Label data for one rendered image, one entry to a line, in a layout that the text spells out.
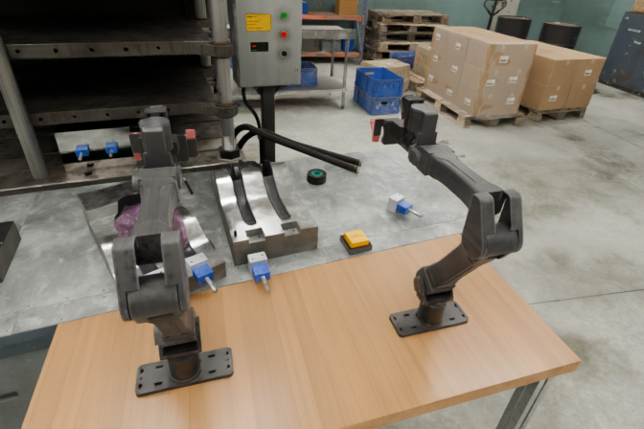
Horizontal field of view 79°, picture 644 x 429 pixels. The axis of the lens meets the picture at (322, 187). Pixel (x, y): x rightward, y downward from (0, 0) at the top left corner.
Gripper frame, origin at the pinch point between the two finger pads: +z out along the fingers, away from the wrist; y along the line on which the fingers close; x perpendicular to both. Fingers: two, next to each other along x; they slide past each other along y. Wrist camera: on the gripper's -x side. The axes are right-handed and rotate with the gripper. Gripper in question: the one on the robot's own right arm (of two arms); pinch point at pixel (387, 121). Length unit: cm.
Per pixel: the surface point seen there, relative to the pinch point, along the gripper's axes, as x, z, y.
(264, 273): 36, -15, 39
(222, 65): -1, 68, 42
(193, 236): 33, 2, 57
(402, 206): 35.8, 7.5, -14.6
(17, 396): 71, -11, 109
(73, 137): 26, 69, 102
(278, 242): 34.5, -5.0, 33.2
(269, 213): 31.3, 6.7, 33.7
